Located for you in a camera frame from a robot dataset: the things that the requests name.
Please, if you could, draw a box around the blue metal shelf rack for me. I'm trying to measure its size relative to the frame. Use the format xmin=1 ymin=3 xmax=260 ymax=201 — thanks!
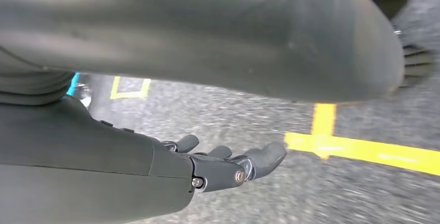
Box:
xmin=66 ymin=73 xmax=81 ymax=97

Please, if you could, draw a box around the black robot leg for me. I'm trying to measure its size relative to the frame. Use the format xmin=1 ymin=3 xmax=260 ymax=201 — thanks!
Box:
xmin=347 ymin=0 xmax=436 ymax=90

